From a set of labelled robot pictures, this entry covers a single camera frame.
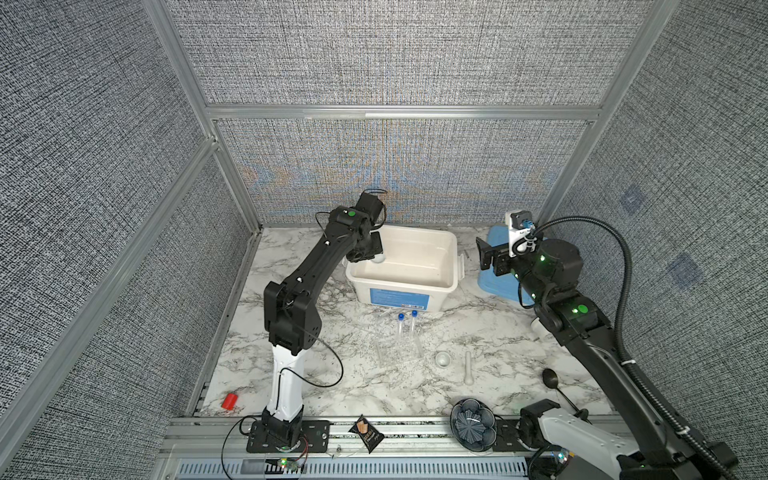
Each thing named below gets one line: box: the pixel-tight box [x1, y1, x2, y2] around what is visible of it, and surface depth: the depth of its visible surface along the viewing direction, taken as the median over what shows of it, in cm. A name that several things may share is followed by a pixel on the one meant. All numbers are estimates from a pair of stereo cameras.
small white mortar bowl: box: [435, 352, 451, 369], surface depth 85 cm
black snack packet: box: [348, 414, 385, 454], surface depth 74 cm
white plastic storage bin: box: [342, 225, 465, 312], surface depth 96 cm
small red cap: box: [221, 393, 239, 411], surface depth 80 cm
